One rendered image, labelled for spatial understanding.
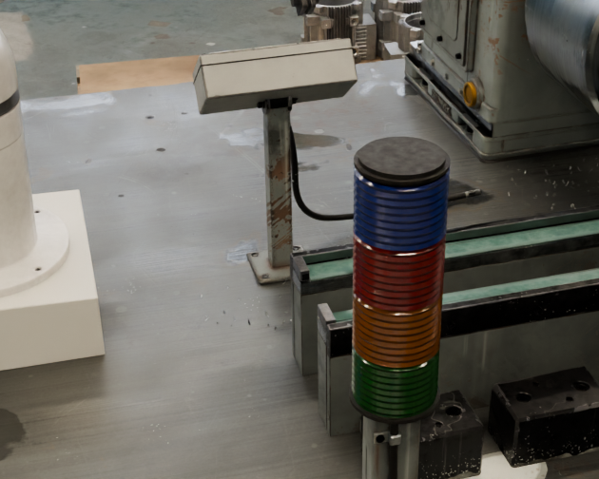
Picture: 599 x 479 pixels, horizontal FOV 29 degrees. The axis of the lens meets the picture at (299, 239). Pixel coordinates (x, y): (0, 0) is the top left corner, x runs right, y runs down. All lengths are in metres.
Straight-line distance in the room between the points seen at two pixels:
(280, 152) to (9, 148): 0.30
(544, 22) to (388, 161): 0.78
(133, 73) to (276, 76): 2.48
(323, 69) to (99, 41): 3.21
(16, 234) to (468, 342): 0.49
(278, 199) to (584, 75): 0.39
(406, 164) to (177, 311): 0.66
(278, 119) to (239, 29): 3.19
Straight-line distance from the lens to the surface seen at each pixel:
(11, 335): 1.24
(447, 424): 1.06
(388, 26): 3.72
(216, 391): 1.20
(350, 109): 1.80
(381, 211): 0.70
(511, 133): 1.64
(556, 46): 1.44
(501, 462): 1.12
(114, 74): 3.72
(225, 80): 1.24
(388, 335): 0.75
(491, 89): 1.61
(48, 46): 4.44
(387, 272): 0.72
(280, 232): 1.35
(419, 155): 0.71
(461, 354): 1.13
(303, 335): 1.18
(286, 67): 1.25
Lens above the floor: 1.53
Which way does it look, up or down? 31 degrees down
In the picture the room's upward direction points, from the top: 1 degrees counter-clockwise
